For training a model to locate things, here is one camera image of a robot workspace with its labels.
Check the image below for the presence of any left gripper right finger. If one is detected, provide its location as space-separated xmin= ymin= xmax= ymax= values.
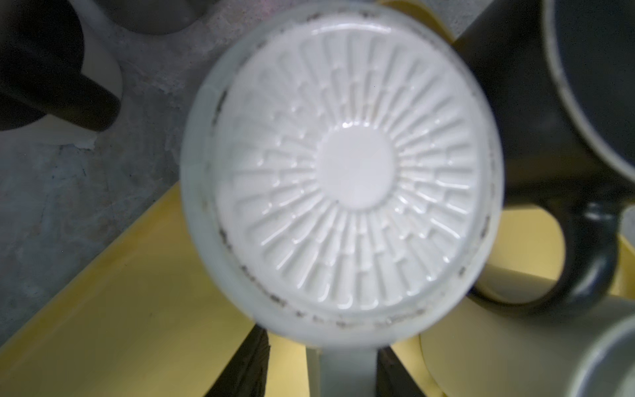
xmin=375 ymin=347 xmax=426 ymax=397

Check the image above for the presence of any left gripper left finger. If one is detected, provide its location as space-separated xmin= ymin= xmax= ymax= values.
xmin=204 ymin=325 xmax=271 ymax=397

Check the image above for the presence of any white ceramic mug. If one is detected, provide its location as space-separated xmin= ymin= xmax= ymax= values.
xmin=420 ymin=263 xmax=634 ymax=396

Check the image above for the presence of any white ribbed-base mug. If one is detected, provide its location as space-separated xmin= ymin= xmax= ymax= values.
xmin=180 ymin=1 xmax=504 ymax=396

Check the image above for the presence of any white-base black handle mug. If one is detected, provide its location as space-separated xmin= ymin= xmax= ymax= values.
xmin=1 ymin=1 xmax=122 ymax=149

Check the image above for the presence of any grey ceramic mug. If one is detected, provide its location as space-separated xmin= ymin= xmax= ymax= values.
xmin=96 ymin=0 xmax=217 ymax=36

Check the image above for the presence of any black ceramic mug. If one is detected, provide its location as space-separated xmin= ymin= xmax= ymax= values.
xmin=453 ymin=1 xmax=634 ymax=318

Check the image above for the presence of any yellow plastic tray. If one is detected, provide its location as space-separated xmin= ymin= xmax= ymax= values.
xmin=0 ymin=183 xmax=635 ymax=397

